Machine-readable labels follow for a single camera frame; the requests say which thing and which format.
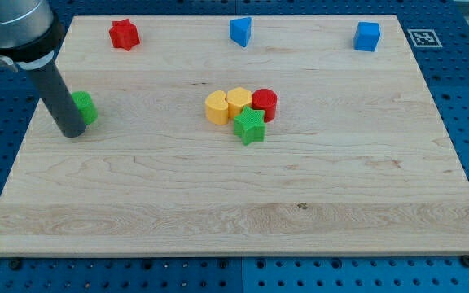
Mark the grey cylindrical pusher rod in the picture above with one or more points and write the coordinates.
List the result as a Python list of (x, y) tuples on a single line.
[(58, 100)]

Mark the yellow hexagon block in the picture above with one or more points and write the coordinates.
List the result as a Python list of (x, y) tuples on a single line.
[(237, 99)]

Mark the blue triangle block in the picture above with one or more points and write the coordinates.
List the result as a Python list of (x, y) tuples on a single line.
[(241, 30)]

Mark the wooden board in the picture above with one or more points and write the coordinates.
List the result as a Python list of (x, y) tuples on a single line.
[(356, 162)]

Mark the green star block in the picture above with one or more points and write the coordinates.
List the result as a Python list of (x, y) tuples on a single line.
[(249, 125)]

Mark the yellow heart block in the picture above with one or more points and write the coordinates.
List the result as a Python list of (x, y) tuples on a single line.
[(217, 108)]

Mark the red cylinder block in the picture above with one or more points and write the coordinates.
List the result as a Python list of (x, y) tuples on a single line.
[(266, 100)]

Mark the red star-shaped block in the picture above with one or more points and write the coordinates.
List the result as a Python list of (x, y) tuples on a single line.
[(124, 34)]

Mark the green cylinder block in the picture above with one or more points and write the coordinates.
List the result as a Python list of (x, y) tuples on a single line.
[(85, 106)]

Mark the blue cube block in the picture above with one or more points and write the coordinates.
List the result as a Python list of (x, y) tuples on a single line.
[(366, 37)]

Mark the white fiducial marker tag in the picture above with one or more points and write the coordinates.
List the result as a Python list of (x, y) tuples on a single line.
[(424, 38)]

